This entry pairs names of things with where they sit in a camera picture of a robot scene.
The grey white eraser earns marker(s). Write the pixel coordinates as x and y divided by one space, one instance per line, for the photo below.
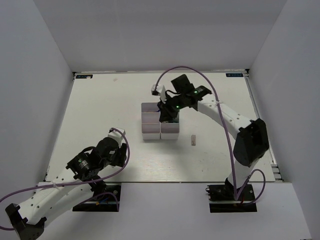
193 140

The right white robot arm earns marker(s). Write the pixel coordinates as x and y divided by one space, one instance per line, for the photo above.
247 139

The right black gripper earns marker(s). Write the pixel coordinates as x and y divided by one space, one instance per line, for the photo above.
166 114

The right blue corner label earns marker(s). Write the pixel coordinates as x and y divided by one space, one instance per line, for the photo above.
234 75

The left white organizer bin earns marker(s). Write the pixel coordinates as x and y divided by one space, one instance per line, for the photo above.
150 125

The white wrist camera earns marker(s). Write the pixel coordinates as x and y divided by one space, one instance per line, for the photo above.
117 134
159 90

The blue corner label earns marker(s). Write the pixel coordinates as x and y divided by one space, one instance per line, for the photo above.
84 76
234 75

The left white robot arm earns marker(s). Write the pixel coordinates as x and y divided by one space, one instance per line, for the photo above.
79 182

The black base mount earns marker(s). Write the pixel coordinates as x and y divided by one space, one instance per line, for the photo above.
222 202
106 203

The left blue corner label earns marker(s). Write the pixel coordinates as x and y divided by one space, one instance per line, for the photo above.
84 76

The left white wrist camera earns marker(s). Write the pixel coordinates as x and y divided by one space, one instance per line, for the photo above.
117 134

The right white organizer bin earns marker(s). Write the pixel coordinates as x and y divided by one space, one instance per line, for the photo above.
169 130

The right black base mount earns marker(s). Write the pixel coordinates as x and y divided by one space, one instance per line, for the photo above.
222 202

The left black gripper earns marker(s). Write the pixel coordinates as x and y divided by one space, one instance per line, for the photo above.
121 157

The white organizer bin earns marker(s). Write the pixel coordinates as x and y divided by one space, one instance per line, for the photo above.
169 130
150 125

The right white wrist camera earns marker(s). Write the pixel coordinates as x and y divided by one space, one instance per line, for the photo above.
159 90

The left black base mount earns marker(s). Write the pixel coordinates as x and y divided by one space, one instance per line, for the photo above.
106 203

